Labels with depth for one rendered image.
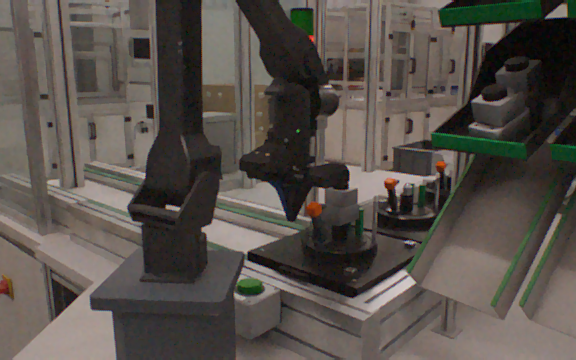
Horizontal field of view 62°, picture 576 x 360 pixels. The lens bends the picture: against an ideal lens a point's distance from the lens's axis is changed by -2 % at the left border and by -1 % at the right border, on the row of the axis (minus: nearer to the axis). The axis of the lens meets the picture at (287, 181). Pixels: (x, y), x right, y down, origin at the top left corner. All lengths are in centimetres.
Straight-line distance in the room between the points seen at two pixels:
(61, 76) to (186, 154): 118
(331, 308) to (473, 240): 22
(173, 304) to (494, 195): 49
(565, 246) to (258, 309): 43
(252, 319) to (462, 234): 33
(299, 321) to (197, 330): 26
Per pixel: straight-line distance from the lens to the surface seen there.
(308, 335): 77
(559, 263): 72
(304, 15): 104
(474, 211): 77
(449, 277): 73
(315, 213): 82
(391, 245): 94
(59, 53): 169
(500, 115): 64
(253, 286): 76
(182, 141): 54
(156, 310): 54
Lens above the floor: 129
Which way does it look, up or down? 13 degrees down
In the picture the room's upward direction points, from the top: straight up
